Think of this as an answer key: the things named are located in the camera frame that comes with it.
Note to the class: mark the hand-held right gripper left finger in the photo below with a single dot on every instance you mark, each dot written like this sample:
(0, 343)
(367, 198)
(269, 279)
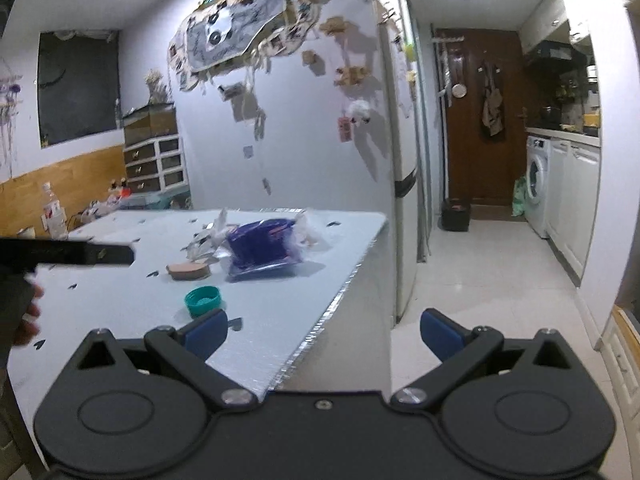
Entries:
(206, 332)

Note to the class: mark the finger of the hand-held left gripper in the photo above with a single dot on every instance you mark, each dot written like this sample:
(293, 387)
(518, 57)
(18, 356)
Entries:
(60, 252)

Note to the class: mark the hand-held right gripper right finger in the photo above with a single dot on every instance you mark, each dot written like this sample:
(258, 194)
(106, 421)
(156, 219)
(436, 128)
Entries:
(440, 335)

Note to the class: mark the teal bottle cap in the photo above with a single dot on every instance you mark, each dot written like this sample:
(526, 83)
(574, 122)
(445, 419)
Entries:
(202, 302)

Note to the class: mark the clear wrapper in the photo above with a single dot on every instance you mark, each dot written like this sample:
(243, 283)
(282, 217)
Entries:
(212, 240)

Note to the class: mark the blue snack bag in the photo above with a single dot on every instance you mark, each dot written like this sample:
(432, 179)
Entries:
(262, 247)

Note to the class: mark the clear plastic bag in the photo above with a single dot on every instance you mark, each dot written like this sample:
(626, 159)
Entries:
(312, 232)

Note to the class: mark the person's left hand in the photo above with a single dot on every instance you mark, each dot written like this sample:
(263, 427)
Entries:
(31, 312)

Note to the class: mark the clear plastic bottle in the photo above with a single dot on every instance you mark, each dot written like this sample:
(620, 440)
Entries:
(54, 215)

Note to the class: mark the black floor bin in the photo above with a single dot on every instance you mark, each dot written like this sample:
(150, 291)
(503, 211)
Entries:
(455, 216)

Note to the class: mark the white drawer cabinet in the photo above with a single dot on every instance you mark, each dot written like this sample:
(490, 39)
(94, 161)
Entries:
(155, 162)

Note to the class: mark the green plastic bag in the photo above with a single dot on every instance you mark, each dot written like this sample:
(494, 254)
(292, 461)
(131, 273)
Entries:
(519, 199)

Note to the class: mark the glass tank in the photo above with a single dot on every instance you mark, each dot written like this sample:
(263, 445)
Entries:
(150, 122)

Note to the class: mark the brown wooden door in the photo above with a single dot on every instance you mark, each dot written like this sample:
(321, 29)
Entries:
(470, 160)

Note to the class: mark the white washing machine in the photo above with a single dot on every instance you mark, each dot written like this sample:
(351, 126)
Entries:
(537, 185)

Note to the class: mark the white kitchen base cabinets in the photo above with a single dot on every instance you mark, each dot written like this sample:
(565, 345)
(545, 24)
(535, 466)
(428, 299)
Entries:
(575, 200)

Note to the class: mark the dried flower bouquet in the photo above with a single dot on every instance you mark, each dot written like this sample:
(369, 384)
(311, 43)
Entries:
(159, 87)

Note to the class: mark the white refrigerator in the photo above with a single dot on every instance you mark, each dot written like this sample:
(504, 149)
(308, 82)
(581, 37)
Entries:
(405, 135)

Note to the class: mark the pink hanging tag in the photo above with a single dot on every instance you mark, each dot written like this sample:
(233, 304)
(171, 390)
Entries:
(344, 129)

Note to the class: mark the hanging apron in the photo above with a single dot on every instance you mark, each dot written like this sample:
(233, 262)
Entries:
(492, 105)

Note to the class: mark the white plush sheep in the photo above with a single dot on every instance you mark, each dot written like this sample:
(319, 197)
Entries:
(360, 111)

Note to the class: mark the white hanging rack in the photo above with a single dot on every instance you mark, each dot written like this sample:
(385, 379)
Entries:
(442, 70)

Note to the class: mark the black range hood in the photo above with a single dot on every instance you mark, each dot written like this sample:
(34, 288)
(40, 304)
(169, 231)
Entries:
(552, 52)

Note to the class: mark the white upper kitchen cabinets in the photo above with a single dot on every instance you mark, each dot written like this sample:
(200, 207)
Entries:
(555, 5)

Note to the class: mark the black wall chalkboard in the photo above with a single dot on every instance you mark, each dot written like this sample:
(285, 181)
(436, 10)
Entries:
(80, 90)

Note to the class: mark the purple hanging wall ornament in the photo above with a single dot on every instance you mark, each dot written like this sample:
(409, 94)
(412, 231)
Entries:
(10, 95)

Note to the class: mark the panda photo wall collage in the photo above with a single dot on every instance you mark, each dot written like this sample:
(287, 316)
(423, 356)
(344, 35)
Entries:
(235, 30)

